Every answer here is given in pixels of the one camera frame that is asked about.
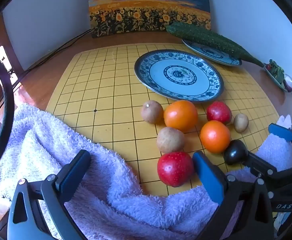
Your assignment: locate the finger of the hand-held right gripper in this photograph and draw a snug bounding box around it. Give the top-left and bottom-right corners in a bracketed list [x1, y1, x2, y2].
[243, 151, 292, 193]
[268, 123, 292, 155]

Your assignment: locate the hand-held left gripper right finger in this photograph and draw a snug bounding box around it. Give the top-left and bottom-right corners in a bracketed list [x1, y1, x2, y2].
[192, 151, 275, 240]

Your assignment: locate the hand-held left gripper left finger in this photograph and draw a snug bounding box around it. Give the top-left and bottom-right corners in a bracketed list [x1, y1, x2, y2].
[7, 149, 91, 240]

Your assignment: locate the dark purple plum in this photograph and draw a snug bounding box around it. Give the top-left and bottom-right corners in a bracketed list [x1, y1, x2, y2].
[223, 140, 248, 165]

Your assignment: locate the red apple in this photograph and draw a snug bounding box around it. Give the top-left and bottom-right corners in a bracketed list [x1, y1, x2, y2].
[206, 101, 232, 125]
[157, 151, 195, 187]

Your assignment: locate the orange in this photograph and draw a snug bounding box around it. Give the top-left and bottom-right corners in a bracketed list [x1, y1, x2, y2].
[200, 120, 231, 154]
[163, 100, 198, 133]

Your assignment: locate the large blue patterned plate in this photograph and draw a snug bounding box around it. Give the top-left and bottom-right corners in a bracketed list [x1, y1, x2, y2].
[134, 49, 224, 103]

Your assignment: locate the small dish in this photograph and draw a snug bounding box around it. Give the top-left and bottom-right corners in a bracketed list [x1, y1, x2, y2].
[263, 66, 289, 92]

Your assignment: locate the purple onion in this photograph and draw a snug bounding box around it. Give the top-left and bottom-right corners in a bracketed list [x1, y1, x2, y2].
[283, 74, 292, 92]

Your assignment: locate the green leafy vegetable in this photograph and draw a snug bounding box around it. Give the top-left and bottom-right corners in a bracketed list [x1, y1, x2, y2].
[268, 59, 285, 83]

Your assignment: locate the yellow grid board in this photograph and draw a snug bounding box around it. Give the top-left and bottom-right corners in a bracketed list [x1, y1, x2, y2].
[46, 44, 286, 198]

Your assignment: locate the small blue patterned plate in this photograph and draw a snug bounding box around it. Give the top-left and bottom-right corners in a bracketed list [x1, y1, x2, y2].
[182, 39, 243, 67]

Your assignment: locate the green cucumber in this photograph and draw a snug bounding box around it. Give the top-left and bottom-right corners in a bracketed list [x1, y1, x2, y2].
[172, 22, 236, 46]
[166, 24, 264, 67]

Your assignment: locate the white power socket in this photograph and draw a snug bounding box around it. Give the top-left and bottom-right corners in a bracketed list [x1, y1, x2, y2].
[0, 45, 19, 85]

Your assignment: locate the sunflower field painting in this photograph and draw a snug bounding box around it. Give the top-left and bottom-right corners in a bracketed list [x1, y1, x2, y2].
[87, 0, 211, 38]

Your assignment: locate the black cable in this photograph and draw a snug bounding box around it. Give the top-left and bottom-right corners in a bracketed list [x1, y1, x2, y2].
[13, 29, 93, 79]

